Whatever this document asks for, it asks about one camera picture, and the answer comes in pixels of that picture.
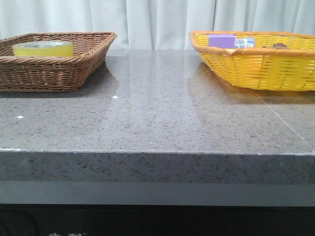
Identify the yellow tape roll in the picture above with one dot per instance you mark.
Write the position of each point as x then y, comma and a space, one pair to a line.
54, 48

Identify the white curtain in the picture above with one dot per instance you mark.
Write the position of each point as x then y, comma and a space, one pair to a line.
155, 24

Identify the purple box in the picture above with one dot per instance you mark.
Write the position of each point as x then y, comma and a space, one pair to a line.
221, 40

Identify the small blue labelled packet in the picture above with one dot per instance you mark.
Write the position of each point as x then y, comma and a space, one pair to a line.
241, 43

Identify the yellow woven basket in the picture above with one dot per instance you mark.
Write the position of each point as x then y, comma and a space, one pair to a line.
262, 68

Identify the small brown item in basket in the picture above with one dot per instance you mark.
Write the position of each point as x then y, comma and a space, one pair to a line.
277, 46

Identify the brown wicker basket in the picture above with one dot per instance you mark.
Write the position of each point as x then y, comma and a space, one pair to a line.
53, 74

